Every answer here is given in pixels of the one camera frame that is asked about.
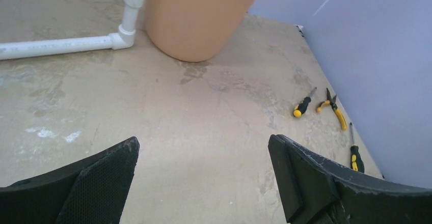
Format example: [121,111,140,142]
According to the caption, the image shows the orange plastic bin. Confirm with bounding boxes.
[144,0,255,62]

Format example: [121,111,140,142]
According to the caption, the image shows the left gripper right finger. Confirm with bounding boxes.
[268,134,431,223]

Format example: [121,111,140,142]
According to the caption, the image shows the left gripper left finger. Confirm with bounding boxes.
[1,136,140,223]

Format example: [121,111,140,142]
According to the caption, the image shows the yellow handled pliers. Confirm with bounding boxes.
[315,88,347,131]

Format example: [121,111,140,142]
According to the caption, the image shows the white PVC pipe frame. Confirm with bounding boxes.
[0,0,149,61]

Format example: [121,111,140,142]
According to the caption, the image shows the black yellow screwdriver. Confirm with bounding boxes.
[349,122,365,173]
[293,87,317,118]

